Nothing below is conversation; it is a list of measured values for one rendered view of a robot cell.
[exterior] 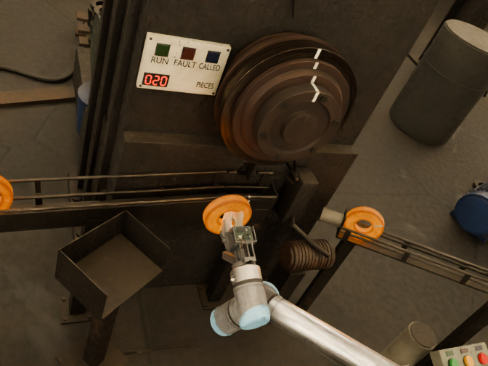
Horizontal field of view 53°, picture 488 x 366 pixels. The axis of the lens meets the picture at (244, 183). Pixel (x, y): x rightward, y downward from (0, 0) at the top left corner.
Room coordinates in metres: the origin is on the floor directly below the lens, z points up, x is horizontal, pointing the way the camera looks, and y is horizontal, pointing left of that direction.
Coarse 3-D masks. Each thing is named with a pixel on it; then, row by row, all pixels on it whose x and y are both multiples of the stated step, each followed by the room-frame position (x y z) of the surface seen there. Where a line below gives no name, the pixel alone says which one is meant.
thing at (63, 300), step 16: (96, 224) 1.10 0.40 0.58; (256, 224) 1.45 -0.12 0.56; (224, 272) 1.43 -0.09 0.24; (208, 288) 1.46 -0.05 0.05; (224, 288) 1.45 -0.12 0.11; (64, 304) 1.11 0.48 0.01; (80, 304) 1.10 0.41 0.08; (208, 304) 1.41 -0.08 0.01; (64, 320) 1.04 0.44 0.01; (80, 320) 1.08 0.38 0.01
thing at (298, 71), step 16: (288, 64) 1.35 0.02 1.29; (304, 64) 1.37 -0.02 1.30; (320, 64) 1.40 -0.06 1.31; (256, 80) 1.31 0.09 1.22; (272, 80) 1.32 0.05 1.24; (288, 80) 1.33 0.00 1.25; (304, 80) 1.36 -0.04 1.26; (320, 80) 1.39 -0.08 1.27; (336, 80) 1.45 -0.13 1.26; (240, 96) 1.30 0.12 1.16; (256, 96) 1.30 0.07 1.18; (336, 96) 1.44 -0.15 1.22; (240, 112) 1.29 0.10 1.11; (256, 112) 1.30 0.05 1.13; (240, 128) 1.30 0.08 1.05; (240, 144) 1.32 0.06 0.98; (256, 144) 1.33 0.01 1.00; (272, 160) 1.40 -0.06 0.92
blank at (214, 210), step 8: (216, 200) 1.13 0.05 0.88; (224, 200) 1.13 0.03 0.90; (232, 200) 1.14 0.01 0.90; (240, 200) 1.15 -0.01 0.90; (208, 208) 1.11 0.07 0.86; (216, 208) 1.11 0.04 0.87; (224, 208) 1.12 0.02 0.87; (232, 208) 1.14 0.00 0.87; (240, 208) 1.15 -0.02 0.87; (248, 208) 1.17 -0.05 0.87; (208, 216) 1.10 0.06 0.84; (216, 216) 1.11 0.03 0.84; (248, 216) 1.18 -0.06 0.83; (208, 224) 1.10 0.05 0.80; (216, 224) 1.12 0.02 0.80; (232, 224) 1.15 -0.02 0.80; (216, 232) 1.13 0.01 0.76
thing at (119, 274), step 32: (128, 224) 1.08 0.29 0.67; (64, 256) 0.83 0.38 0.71; (96, 256) 0.96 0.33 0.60; (128, 256) 1.01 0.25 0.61; (160, 256) 1.02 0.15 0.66; (96, 288) 0.79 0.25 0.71; (128, 288) 0.90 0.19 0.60; (96, 320) 0.93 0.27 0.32; (64, 352) 0.93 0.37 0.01; (96, 352) 0.91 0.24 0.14
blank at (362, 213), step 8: (360, 208) 1.56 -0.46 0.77; (368, 208) 1.56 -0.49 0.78; (352, 216) 1.54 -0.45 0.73; (360, 216) 1.54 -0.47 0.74; (368, 216) 1.54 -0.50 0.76; (376, 216) 1.54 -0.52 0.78; (344, 224) 1.54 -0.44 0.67; (352, 224) 1.54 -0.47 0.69; (376, 224) 1.54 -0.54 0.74; (368, 232) 1.54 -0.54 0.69; (376, 232) 1.54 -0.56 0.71; (360, 240) 1.54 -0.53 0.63
